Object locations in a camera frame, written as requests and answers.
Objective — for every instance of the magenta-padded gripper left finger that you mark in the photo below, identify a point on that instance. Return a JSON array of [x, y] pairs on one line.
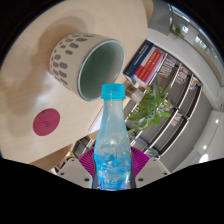
[[75, 171]]

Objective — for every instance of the small green potted plant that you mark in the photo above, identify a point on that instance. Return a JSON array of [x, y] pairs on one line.
[[176, 30]]

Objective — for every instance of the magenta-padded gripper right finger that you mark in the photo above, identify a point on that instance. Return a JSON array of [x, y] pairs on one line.
[[151, 171]]

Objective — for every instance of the spotted beige ceramic mug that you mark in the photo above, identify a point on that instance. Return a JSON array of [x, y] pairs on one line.
[[66, 56]]

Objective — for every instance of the round red coaster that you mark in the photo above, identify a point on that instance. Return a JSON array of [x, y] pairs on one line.
[[46, 122]]

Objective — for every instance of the dark blue book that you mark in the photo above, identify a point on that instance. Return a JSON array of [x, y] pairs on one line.
[[138, 60]]

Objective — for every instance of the clear bottle with blue cap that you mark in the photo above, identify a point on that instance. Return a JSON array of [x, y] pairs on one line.
[[112, 140]]

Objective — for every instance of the pink book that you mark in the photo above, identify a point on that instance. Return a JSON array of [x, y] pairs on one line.
[[158, 71]]

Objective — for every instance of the grey bookshelf unit with books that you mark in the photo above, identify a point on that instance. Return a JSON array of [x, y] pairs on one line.
[[180, 110]]

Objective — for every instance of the red book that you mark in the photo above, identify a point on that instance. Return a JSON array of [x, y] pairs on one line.
[[152, 68], [146, 65]]

